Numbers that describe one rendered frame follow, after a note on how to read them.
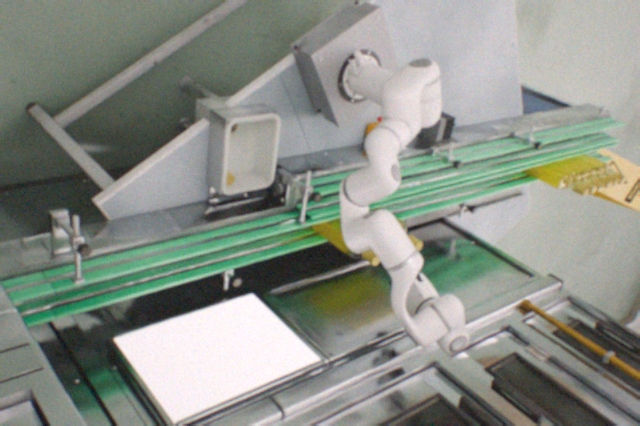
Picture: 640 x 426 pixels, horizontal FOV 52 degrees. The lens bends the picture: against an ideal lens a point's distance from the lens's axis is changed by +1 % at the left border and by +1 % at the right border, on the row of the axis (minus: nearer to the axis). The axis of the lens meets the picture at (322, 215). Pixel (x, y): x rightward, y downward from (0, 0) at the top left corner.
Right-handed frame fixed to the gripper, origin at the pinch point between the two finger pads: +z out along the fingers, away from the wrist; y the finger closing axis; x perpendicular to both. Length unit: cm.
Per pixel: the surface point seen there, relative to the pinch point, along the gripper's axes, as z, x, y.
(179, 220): 30, 53, 5
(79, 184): 96, 72, -16
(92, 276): 10, 78, 3
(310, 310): 6.9, 21.3, -13.1
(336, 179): 33.7, 5.7, 13.2
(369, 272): 20.7, -4.4, -12.8
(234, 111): 38, 38, 33
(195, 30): 100, 33, 39
